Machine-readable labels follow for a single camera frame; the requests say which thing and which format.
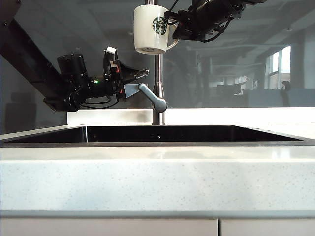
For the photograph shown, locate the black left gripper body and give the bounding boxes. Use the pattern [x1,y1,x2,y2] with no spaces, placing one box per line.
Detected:
[88,73,126,101]

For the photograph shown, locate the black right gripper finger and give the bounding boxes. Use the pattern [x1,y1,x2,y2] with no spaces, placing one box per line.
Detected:
[171,24,195,40]
[164,9,185,25]

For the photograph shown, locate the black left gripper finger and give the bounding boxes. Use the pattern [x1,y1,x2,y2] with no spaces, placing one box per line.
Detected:
[118,62,150,82]

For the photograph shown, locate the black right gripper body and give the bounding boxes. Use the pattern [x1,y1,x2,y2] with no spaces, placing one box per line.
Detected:
[180,0,244,42]

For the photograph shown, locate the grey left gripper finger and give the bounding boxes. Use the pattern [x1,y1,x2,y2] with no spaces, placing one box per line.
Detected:
[124,83,142,98]

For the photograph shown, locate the steel faucet lever handle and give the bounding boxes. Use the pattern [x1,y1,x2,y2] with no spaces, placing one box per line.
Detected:
[137,83,168,111]

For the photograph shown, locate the white Starbucks logo mug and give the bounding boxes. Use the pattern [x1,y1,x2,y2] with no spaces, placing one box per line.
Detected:
[133,5,180,54]

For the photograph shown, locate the steel gooseneck faucet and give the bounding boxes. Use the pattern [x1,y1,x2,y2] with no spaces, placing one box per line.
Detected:
[147,0,168,126]

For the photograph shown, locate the black sink basin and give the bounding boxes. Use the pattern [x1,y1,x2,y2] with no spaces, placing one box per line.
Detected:
[3,125,305,148]

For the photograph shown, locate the white backsplash ledge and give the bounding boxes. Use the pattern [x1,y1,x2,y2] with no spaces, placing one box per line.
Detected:
[67,107,315,125]

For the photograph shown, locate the wide grey cabinet door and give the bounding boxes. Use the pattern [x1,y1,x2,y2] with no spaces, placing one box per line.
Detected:
[0,218,219,236]

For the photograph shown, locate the narrow grey cabinet door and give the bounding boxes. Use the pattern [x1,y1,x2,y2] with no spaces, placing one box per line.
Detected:
[220,218,315,236]

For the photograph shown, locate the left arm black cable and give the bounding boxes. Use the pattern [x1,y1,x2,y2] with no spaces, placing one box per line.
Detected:
[78,96,118,109]

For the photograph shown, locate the left wrist camera white cap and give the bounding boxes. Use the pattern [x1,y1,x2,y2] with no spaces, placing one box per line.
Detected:
[102,46,121,77]

